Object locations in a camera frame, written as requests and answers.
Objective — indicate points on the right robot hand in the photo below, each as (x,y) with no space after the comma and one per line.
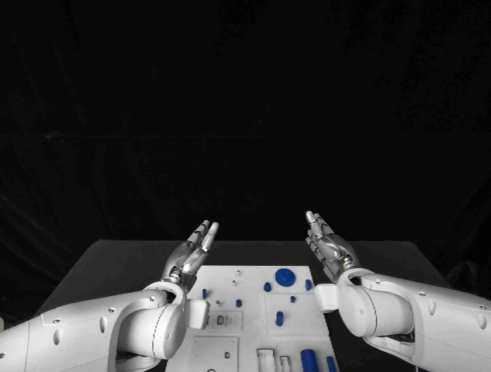
(332,250)

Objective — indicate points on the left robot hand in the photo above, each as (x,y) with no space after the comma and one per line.
(186,258)

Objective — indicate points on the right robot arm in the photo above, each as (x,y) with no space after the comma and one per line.
(396,305)

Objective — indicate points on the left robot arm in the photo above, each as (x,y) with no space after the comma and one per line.
(81,328)

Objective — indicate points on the white task board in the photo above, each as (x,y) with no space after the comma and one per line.
(253,334)

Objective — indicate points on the blue block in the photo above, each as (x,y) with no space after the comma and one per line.
(308,285)

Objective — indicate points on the large blue gear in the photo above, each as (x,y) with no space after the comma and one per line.
(284,276)

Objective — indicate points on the blue short cylinder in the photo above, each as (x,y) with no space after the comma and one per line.
(279,318)

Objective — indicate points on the thick blue cylinder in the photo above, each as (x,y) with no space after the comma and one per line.
(308,362)

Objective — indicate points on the thin blue long cylinder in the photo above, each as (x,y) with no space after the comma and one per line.
(331,364)

